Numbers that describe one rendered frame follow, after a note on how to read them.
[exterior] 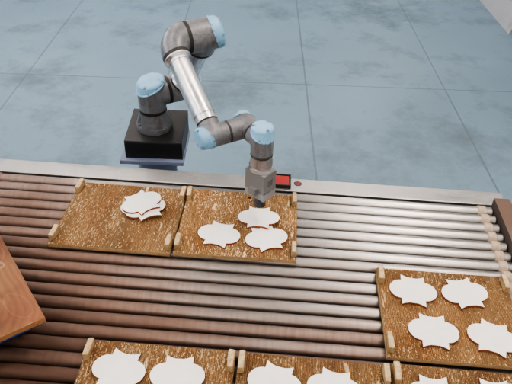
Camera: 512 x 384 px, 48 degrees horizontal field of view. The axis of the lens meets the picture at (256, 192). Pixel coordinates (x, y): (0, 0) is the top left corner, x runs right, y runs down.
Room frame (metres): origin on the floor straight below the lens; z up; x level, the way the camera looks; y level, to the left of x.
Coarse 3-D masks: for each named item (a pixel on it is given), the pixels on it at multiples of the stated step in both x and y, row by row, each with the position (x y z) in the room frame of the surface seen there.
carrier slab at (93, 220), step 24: (96, 192) 1.70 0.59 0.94; (120, 192) 1.70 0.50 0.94; (168, 192) 1.71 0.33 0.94; (72, 216) 1.55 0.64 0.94; (96, 216) 1.56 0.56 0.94; (120, 216) 1.56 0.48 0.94; (168, 216) 1.57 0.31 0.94; (72, 240) 1.43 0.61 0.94; (96, 240) 1.43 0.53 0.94; (120, 240) 1.44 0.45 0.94; (144, 240) 1.44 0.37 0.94
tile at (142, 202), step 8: (144, 192) 1.67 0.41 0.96; (152, 192) 1.68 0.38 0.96; (128, 200) 1.62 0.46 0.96; (136, 200) 1.62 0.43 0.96; (144, 200) 1.63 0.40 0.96; (152, 200) 1.63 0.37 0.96; (160, 200) 1.63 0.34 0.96; (128, 208) 1.58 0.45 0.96; (136, 208) 1.58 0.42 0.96; (144, 208) 1.58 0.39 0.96; (152, 208) 1.59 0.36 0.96
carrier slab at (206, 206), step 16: (208, 192) 1.72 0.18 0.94; (224, 192) 1.73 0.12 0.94; (192, 208) 1.62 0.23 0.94; (208, 208) 1.63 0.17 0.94; (224, 208) 1.63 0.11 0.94; (240, 208) 1.63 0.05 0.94; (272, 208) 1.64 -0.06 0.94; (288, 208) 1.65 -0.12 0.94; (192, 224) 1.53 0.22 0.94; (208, 224) 1.54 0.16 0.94; (240, 224) 1.55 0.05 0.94; (288, 224) 1.56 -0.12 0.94; (192, 240) 1.45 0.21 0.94; (240, 240) 1.46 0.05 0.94; (288, 240) 1.47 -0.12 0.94; (192, 256) 1.39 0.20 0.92; (208, 256) 1.38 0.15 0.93; (224, 256) 1.38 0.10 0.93; (240, 256) 1.38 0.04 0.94; (256, 256) 1.39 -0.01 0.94; (272, 256) 1.39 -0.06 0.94; (288, 256) 1.39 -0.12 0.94
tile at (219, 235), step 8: (216, 224) 1.53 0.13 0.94; (224, 224) 1.53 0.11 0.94; (232, 224) 1.53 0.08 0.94; (200, 232) 1.48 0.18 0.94; (208, 232) 1.48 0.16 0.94; (216, 232) 1.49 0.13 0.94; (224, 232) 1.49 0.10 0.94; (232, 232) 1.49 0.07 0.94; (208, 240) 1.45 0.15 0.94; (216, 240) 1.45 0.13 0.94; (224, 240) 1.45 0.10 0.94; (232, 240) 1.45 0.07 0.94; (224, 248) 1.41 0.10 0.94
